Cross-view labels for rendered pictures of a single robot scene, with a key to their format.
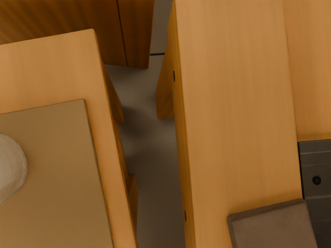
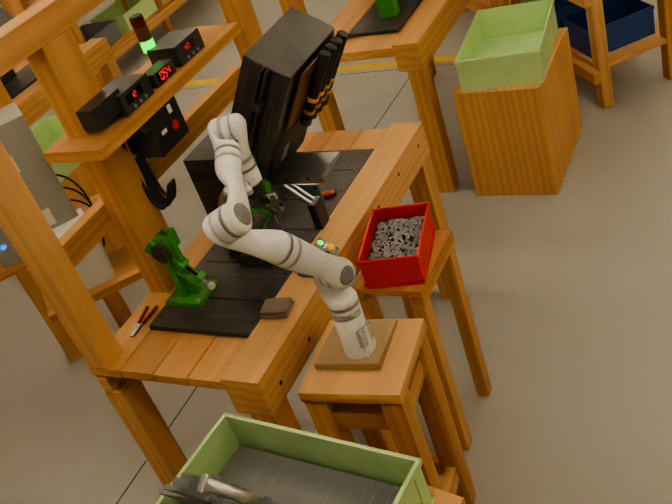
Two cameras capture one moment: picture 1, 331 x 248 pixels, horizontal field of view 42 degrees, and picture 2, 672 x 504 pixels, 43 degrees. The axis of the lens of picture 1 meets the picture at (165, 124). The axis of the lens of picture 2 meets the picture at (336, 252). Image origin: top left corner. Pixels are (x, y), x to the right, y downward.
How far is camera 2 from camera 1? 2.36 m
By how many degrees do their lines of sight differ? 57
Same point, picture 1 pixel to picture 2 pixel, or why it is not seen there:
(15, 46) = (331, 391)
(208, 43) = (257, 366)
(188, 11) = (256, 376)
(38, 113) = (332, 362)
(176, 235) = not seen: hidden behind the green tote
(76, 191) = (335, 339)
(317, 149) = (245, 331)
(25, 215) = not seen: hidden behind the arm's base
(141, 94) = not seen: outside the picture
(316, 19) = (215, 372)
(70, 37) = (308, 391)
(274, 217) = (271, 310)
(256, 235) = (279, 306)
